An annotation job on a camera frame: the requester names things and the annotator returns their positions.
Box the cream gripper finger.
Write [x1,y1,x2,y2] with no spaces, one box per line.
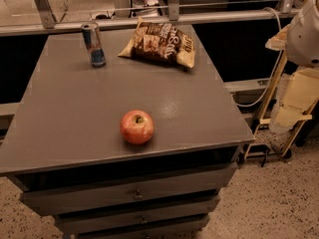
[283,68,319,113]
[265,25,289,51]

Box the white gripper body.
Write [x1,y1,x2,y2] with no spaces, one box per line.
[285,0,319,68]

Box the brown chip bag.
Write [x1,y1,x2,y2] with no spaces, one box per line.
[119,17,195,69]

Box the red apple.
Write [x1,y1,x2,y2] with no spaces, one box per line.
[120,110,155,144]

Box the top grey drawer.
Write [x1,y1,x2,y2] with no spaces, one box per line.
[20,162,237,216]

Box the grey drawer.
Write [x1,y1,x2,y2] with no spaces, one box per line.
[56,195,220,234]
[76,214,209,239]
[20,162,237,216]

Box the grey drawer cabinet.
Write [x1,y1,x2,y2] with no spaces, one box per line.
[0,30,253,239]

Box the blue silver energy drink can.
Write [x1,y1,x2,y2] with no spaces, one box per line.
[81,22,106,68]

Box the middle grey drawer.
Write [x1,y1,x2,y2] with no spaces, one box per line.
[56,195,220,234]

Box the bottom grey drawer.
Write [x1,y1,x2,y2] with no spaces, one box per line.
[76,214,209,239]

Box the white cable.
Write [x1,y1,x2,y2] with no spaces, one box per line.
[234,6,285,109]

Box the metal railing frame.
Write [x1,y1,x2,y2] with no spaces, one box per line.
[0,0,305,36]

